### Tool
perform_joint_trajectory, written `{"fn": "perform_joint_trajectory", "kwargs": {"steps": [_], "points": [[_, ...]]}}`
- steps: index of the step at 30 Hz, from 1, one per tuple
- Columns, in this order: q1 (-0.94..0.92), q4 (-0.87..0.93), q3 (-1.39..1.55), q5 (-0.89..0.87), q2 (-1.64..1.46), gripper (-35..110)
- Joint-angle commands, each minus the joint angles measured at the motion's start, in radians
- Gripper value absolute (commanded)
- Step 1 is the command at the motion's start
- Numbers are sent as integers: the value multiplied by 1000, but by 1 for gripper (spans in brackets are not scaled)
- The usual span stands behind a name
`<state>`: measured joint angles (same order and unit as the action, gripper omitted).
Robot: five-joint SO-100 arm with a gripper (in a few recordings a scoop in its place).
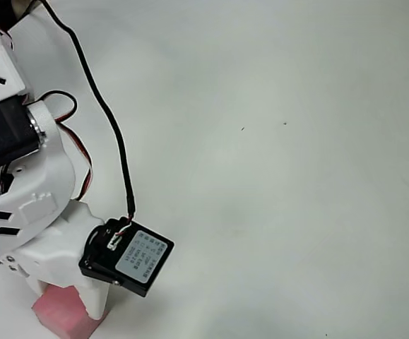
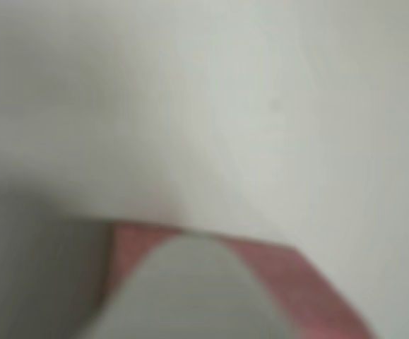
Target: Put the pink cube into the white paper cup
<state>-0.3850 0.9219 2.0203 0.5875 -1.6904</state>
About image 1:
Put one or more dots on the pink foam cube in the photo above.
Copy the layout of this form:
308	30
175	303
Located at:
63	312

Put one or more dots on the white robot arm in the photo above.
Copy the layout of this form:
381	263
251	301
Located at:
3	134

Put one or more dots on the black camera module with label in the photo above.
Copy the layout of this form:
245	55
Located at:
144	259

